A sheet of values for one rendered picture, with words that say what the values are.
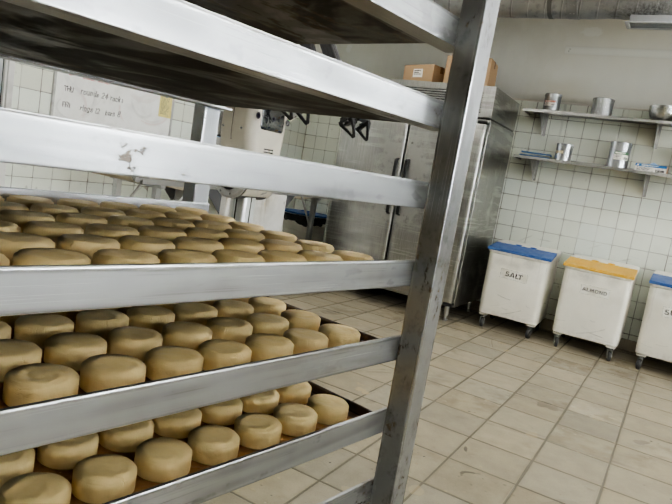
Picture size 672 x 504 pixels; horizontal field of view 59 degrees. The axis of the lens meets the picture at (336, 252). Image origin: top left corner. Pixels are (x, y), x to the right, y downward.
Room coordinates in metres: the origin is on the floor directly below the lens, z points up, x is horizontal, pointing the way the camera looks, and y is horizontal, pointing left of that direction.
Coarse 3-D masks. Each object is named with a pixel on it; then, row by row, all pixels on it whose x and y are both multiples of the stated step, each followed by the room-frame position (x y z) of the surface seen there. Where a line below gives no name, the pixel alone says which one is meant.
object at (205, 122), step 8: (200, 112) 0.95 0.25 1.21; (208, 112) 0.95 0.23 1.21; (216, 112) 0.96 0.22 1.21; (200, 120) 0.95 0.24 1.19; (208, 120) 0.95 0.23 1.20; (216, 120) 0.97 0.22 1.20; (192, 128) 0.96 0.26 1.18; (200, 128) 0.95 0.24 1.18; (208, 128) 0.95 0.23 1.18; (216, 128) 0.97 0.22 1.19; (192, 136) 0.96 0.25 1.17; (200, 136) 0.95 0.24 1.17; (208, 136) 0.96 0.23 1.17; (216, 136) 0.97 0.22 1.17; (184, 184) 0.96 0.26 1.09; (192, 184) 0.95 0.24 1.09; (200, 184) 0.95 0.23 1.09; (184, 192) 0.96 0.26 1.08; (192, 192) 0.95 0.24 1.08; (200, 192) 0.96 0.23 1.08; (208, 192) 0.97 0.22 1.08; (184, 200) 0.96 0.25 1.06; (192, 200) 0.95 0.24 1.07; (200, 200) 0.96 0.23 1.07
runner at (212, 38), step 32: (32, 0) 0.34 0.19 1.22; (64, 0) 0.35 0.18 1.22; (96, 0) 0.37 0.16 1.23; (128, 0) 0.38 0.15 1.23; (160, 0) 0.40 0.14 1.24; (128, 32) 0.39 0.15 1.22; (160, 32) 0.40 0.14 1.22; (192, 32) 0.42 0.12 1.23; (224, 32) 0.44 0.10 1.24; (256, 32) 0.47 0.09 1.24; (224, 64) 0.46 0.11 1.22; (256, 64) 0.47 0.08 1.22; (288, 64) 0.49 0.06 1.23; (320, 64) 0.52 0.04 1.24; (320, 96) 0.56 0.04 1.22; (352, 96) 0.56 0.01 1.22; (384, 96) 0.60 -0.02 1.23; (416, 96) 0.64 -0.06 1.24
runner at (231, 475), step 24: (384, 408) 0.68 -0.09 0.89; (312, 432) 0.58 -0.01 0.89; (336, 432) 0.61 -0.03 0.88; (360, 432) 0.65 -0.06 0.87; (264, 456) 0.53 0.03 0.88; (288, 456) 0.55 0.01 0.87; (312, 456) 0.58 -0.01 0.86; (192, 480) 0.46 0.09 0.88; (216, 480) 0.49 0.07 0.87; (240, 480) 0.51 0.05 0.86
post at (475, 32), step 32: (480, 0) 0.67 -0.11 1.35; (480, 32) 0.66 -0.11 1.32; (480, 64) 0.67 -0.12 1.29; (448, 96) 0.68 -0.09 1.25; (480, 96) 0.68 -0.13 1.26; (448, 128) 0.67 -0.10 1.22; (448, 160) 0.67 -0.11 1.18; (448, 192) 0.66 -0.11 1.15; (448, 224) 0.67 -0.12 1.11; (416, 256) 0.68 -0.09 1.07; (448, 256) 0.68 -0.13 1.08; (416, 288) 0.67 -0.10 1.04; (416, 320) 0.67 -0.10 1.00; (416, 352) 0.66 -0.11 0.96; (416, 384) 0.67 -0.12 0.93; (416, 416) 0.68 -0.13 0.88; (384, 448) 0.68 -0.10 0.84; (384, 480) 0.67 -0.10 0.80
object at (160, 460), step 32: (192, 416) 0.58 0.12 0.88; (224, 416) 0.61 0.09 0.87; (256, 416) 0.61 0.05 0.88; (288, 416) 0.62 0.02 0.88; (320, 416) 0.66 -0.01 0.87; (32, 448) 0.48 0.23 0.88; (64, 448) 0.48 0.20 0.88; (96, 448) 0.50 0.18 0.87; (128, 448) 0.53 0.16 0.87; (160, 448) 0.51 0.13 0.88; (192, 448) 0.53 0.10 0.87; (224, 448) 0.53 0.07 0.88; (256, 448) 0.57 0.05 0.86; (0, 480) 0.44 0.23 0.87; (32, 480) 0.43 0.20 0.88; (64, 480) 0.43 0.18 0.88; (96, 480) 0.44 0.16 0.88; (128, 480) 0.45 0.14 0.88; (160, 480) 0.48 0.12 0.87
